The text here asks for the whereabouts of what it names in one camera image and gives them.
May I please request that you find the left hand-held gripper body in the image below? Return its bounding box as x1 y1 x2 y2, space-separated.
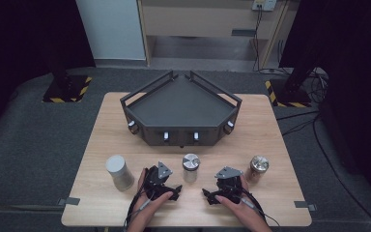
143 160 175 202

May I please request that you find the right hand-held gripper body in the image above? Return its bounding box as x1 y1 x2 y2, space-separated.
214 165 244 205

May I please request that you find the amber jar with lid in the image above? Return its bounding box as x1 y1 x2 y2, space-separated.
244 155 271 186

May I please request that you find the black metal corner rack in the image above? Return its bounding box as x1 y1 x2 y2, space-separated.
119 70 243 149

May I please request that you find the person's right hand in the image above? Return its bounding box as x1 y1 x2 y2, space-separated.
214 175 259 220

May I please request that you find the person's left hand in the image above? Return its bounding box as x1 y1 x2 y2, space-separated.
135 167 175 220

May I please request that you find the clear jar with silver lid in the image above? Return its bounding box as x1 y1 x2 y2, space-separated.
182 153 201 185

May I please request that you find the white cylindrical canister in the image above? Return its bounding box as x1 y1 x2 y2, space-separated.
105 155 135 192

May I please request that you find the grey tape strip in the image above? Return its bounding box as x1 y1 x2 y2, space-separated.
57 196 81 207
294 200 317 212

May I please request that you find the black stand with striped base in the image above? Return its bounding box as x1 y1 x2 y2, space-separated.
42 47 93 104
264 64 317 108

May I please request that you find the white panel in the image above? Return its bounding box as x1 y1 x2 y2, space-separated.
75 0 147 61

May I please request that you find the dark curtain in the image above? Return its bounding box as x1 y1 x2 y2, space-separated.
0 0 97 143
278 0 371 207

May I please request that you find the left hand-held gripper cable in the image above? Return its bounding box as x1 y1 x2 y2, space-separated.
124 170 153 232

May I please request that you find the hand-held gripper cable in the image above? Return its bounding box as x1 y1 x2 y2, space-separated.
238 186 282 228
124 170 153 232

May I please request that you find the right hand-held gripper cable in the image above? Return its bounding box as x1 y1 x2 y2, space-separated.
238 186 282 228

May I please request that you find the long black floor cable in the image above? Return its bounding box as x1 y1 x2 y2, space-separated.
275 109 371 232

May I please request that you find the black cable bundle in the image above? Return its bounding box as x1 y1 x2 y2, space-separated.
304 68 330 104

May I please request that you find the black socket cable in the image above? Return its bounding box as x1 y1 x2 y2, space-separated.
252 8 265 73

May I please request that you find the wall power socket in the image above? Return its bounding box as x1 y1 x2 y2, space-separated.
251 0 277 12

